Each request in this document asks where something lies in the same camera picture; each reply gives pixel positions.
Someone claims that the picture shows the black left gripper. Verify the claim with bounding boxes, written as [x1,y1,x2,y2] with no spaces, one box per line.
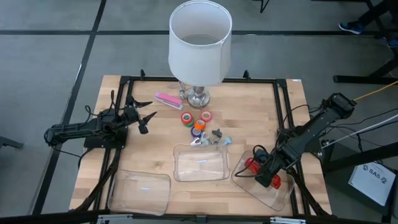
[123,95,158,135]

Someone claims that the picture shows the red stapler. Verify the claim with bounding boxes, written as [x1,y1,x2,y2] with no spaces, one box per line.
[244,157,282,190]

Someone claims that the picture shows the pink stapler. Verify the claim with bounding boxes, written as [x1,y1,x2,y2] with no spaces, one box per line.
[154,92,184,111]

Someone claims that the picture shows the red tape roll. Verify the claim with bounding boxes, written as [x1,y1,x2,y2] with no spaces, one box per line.
[180,111,194,124]

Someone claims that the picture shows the grey staple remover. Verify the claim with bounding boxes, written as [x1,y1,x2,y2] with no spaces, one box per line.
[200,132,213,146]

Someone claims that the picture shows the clear plastic bin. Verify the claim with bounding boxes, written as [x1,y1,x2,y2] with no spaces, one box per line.
[107,169,172,217]
[230,150,295,212]
[172,142,231,183]

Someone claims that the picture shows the silver lamp base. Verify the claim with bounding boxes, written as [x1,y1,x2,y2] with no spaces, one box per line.
[178,81,211,109]

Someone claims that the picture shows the white paper box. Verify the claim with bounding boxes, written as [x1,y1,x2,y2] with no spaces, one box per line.
[348,161,397,208]

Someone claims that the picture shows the person's leg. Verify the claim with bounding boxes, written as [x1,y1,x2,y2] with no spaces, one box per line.
[357,0,398,26]

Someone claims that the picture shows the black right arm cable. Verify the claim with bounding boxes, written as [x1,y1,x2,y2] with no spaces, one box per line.
[232,104,312,179]

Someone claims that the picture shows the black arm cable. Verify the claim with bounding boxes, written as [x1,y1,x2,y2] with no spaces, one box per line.
[232,104,312,179]
[51,105,94,170]

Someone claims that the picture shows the clear lamp cord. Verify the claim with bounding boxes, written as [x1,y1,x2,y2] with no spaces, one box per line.
[178,81,188,101]

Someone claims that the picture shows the silver aluminium bracket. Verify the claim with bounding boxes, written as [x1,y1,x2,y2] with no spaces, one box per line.
[96,213,134,224]
[269,217,307,224]

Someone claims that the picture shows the black metal table frame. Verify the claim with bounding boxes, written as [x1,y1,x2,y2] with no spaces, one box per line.
[70,68,332,224]

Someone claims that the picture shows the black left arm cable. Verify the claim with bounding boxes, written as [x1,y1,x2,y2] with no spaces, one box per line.
[51,105,94,170]

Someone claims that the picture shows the white cable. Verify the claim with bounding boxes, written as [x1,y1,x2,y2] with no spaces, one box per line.
[320,113,398,150]

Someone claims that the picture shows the yellow cable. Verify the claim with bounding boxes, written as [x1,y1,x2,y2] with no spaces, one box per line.
[353,80,398,101]

